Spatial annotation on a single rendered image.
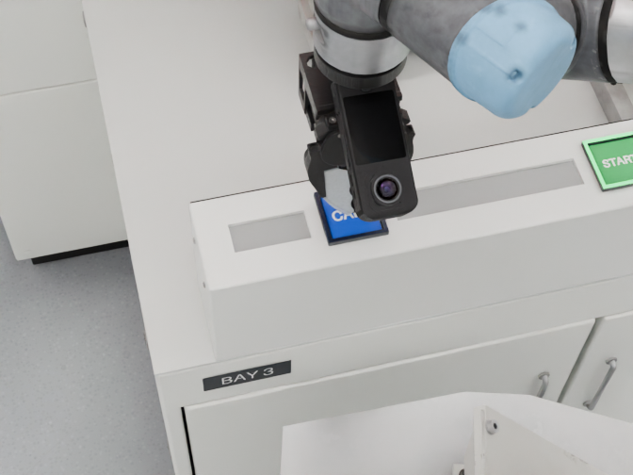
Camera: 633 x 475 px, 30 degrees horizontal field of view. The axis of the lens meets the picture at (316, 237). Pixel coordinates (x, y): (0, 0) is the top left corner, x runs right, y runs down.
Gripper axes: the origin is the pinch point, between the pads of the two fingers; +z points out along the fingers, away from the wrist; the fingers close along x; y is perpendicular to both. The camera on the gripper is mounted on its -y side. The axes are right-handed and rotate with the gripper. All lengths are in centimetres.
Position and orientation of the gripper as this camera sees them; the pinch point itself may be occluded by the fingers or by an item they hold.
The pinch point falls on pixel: (354, 210)
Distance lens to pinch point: 104.6
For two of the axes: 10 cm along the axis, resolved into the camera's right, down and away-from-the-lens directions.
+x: -9.7, 1.9, -1.5
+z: -0.3, 5.3, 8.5
